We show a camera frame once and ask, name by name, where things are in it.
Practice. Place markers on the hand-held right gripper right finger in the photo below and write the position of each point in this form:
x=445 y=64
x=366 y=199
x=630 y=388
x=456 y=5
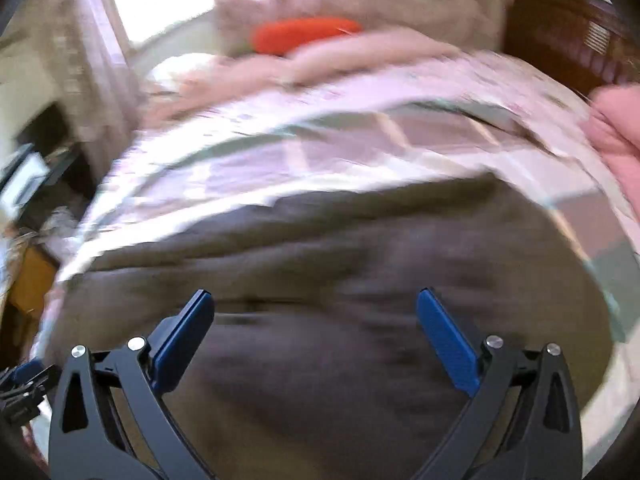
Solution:
x=447 y=342

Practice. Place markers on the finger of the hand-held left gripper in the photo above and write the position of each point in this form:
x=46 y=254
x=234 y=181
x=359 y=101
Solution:
x=27 y=371

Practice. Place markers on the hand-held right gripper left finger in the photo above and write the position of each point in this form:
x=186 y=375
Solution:
x=182 y=345

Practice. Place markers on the brown puffer jacket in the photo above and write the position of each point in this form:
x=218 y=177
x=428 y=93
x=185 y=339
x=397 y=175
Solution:
x=325 y=260

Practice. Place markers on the dark framed screen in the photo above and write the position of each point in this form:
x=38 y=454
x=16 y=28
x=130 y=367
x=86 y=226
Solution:
x=30 y=180

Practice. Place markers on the striped bed quilt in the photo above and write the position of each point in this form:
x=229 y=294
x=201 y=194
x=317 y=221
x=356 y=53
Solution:
x=350 y=130

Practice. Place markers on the pink cloth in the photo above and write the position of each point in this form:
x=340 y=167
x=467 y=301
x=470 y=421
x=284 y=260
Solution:
x=620 y=150

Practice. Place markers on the pink fluffy blanket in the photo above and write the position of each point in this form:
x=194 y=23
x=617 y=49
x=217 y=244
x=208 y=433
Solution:
x=350 y=60

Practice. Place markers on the pale curtain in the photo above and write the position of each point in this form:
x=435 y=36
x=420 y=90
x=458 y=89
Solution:
x=100 y=45

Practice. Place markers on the dark wooden headboard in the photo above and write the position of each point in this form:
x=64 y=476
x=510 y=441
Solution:
x=560 y=30

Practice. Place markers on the orange plush pillow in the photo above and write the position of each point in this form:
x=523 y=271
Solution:
x=305 y=34

